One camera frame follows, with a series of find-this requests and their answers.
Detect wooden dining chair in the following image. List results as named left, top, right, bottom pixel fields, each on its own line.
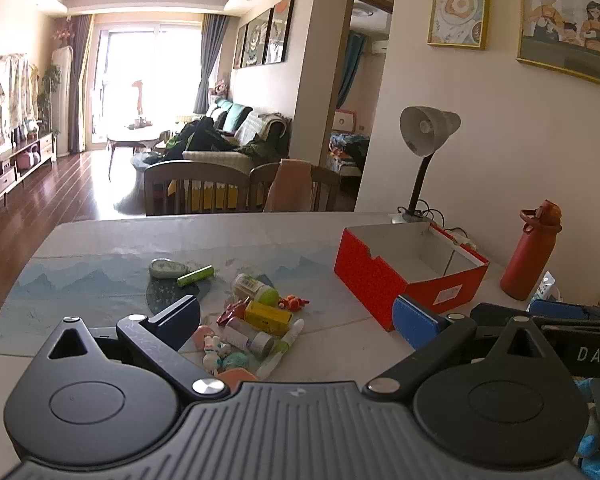
left=143, top=160, right=251, bottom=217
left=249, top=158, right=342, bottom=212

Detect grey desk lamp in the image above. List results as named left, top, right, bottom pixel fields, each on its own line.
left=391, top=106, right=462, bottom=225

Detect bed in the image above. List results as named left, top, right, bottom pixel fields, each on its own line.
left=326, top=130, right=371, bottom=173

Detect dark clothes pile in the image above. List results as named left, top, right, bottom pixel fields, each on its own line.
left=166, top=116, right=253, bottom=163

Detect red water bottle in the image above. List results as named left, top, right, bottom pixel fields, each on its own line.
left=500, top=199, right=564, bottom=302

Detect pink towel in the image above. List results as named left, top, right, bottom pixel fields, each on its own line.
left=264, top=158, right=313, bottom=212

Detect red cardboard box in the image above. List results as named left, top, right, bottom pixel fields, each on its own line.
left=333, top=221, right=491, bottom=334

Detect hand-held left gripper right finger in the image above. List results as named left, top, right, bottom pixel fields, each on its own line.
left=364, top=294, right=553, bottom=402

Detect green round toy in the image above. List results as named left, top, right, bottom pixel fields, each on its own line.
left=231, top=273, right=280, bottom=307

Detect coffee table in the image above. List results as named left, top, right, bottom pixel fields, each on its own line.
left=106, top=125, right=173, bottom=181

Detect floral hanging garments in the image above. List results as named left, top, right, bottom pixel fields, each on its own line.
left=0, top=53, right=41, bottom=133

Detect yellow box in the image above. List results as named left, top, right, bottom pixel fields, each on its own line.
left=244, top=300, right=294, bottom=337

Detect pink binder clip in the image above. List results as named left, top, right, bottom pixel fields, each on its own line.
left=216, top=299, right=253, bottom=329

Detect wooden TV cabinet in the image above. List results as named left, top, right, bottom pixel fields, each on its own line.
left=0, top=131, right=58, bottom=216

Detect white floor air conditioner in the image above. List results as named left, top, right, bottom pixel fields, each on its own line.
left=51, top=46, right=74, bottom=158

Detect sofa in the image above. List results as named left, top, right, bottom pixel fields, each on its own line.
left=182, top=99, right=293, bottom=177

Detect green potted plant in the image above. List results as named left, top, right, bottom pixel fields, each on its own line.
left=36, top=63, right=62, bottom=136

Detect white bunny figure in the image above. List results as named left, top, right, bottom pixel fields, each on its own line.
left=201, top=336, right=232, bottom=375

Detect white power strip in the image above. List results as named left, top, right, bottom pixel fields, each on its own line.
left=445, top=230, right=477, bottom=250

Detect grey oval case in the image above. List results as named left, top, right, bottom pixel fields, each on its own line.
left=149, top=258, right=191, bottom=280

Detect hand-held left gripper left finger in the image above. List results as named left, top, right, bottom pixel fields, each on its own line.
left=45, top=294, right=229, bottom=402

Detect grey curtain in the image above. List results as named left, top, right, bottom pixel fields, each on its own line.
left=69, top=14, right=95, bottom=155
left=194, top=14, right=229, bottom=115

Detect black framed wall picture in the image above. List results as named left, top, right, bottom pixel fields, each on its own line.
left=262, top=0, right=296, bottom=66
left=232, top=24, right=248, bottom=70
left=241, top=7, right=273, bottom=67

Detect blue bedroom curtain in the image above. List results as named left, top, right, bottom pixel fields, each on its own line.
left=336, top=31, right=367, bottom=111

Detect person's right hand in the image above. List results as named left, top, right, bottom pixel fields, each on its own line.
left=577, top=377, right=600, bottom=480

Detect gold framed food picture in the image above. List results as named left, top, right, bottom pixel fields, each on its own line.
left=426, top=0, right=492, bottom=51

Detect gold framed family poster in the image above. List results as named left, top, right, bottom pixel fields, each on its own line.
left=516, top=0, right=600, bottom=92

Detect teal toy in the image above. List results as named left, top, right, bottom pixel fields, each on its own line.
left=221, top=352, right=252, bottom=374

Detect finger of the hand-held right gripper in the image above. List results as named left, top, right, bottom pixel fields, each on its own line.
left=471, top=304, right=600, bottom=336
left=527, top=300, right=600, bottom=322

